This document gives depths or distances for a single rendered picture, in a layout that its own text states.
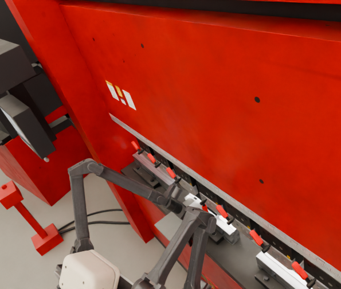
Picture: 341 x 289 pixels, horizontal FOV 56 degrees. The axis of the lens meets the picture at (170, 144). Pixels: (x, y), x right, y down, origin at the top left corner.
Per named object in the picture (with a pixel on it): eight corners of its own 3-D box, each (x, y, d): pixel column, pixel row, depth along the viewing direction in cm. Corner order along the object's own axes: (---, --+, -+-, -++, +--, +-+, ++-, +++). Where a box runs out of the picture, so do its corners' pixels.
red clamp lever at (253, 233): (249, 233, 126) (265, 253, 125) (256, 226, 128) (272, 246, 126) (247, 233, 128) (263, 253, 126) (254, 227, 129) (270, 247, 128)
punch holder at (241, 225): (229, 223, 150) (223, 200, 140) (242, 213, 153) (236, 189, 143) (253, 242, 139) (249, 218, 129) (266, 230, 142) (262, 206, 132)
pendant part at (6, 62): (30, 148, 265) (-36, 53, 216) (56, 132, 275) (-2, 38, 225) (53, 171, 229) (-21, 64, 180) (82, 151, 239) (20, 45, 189)
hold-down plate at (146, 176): (133, 171, 241) (132, 168, 239) (138, 167, 243) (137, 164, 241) (154, 189, 219) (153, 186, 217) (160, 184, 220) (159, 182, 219)
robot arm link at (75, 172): (64, 160, 146) (66, 164, 137) (94, 157, 152) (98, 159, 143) (74, 252, 152) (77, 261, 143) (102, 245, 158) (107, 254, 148)
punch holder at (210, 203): (202, 202, 165) (195, 180, 155) (214, 192, 168) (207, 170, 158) (222, 218, 154) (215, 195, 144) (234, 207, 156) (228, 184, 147)
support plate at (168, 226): (154, 226, 179) (153, 225, 178) (189, 198, 188) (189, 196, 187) (172, 245, 165) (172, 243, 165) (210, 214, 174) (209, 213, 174)
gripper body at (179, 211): (177, 200, 175) (169, 195, 170) (189, 210, 167) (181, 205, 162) (171, 210, 175) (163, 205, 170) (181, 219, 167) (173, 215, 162)
